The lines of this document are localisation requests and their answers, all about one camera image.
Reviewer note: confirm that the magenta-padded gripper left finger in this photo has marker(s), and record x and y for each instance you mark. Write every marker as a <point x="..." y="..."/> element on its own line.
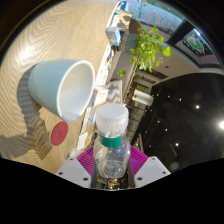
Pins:
<point x="76" y="171"/>

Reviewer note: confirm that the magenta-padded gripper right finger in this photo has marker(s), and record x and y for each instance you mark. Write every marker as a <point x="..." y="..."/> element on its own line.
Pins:
<point x="150" y="171"/>

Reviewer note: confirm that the clear plastic water bottle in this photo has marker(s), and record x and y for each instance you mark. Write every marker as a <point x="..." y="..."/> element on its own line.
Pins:
<point x="111" y="153"/>

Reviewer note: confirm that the flat round red coaster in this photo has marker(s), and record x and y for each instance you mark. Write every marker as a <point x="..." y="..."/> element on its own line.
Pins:
<point x="59" y="133"/>

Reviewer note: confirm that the group of ceiling lights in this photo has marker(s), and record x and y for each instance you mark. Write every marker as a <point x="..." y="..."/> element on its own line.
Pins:
<point x="197" y="107"/>

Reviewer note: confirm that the printed leaflet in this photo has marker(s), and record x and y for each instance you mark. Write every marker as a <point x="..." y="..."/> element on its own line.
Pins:
<point x="104" y="65"/>

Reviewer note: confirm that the grey curved sofa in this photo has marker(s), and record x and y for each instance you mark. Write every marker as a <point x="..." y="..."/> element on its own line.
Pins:
<point x="125" y="63"/>

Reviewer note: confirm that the potted green plant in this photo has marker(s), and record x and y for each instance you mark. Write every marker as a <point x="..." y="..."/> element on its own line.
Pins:
<point x="148" y="50"/>

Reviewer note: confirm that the small light blue box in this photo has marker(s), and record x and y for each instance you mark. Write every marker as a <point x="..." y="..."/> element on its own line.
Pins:
<point x="112" y="35"/>

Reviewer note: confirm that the framed wall poster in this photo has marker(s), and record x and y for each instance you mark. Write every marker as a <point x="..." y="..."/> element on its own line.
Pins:
<point x="198" y="45"/>

